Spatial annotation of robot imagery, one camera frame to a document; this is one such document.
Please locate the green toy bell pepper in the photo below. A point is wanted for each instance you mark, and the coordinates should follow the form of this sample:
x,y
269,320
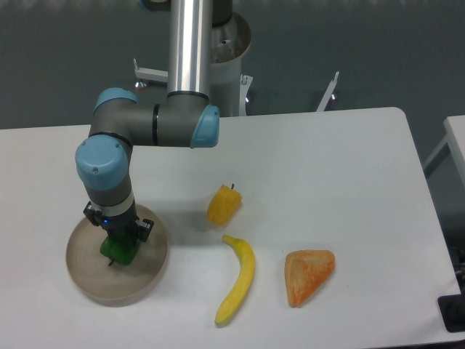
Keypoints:
x,y
120,251

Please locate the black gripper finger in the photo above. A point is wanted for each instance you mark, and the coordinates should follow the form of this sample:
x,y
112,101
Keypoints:
x,y
93,215
142,229

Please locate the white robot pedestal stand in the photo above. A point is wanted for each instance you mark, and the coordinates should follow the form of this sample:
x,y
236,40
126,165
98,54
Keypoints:
x,y
229,80

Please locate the yellow toy bell pepper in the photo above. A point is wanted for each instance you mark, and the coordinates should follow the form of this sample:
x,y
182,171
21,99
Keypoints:
x,y
224,204

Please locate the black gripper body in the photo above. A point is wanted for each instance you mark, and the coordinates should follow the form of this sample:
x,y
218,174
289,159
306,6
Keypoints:
x,y
127,222

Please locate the black device at table edge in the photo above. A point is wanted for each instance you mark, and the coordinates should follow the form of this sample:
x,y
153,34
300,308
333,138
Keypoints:
x,y
452,312

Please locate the beige round plate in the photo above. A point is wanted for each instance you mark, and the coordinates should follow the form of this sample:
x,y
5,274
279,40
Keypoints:
x,y
107,282

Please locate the orange triangular toy bread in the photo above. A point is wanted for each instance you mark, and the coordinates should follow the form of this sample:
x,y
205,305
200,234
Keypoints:
x,y
305,271

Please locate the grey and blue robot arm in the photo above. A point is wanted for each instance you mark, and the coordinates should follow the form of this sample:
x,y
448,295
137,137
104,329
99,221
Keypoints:
x,y
187,119

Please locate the yellow toy banana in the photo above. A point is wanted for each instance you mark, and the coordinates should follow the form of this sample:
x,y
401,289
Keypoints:
x,y
233,301

